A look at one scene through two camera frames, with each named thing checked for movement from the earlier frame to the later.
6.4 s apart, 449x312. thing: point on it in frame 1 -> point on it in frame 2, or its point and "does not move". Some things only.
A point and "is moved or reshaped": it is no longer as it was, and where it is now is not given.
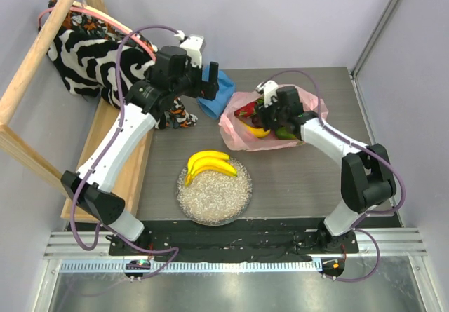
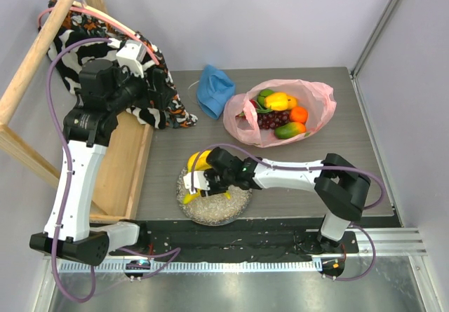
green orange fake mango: x=282 y=132 does not move
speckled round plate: x=215 y=198 does not move
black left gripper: x=205 y=90 -> x=156 y=97
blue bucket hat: x=212 y=107 does not move
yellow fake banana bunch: x=208 y=160 is moved or reshaped
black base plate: x=164 y=241 does not move
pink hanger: x=96 y=13 does not move
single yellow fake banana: x=258 y=132 -> x=188 y=197
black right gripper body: x=266 y=116 -> x=209 y=181
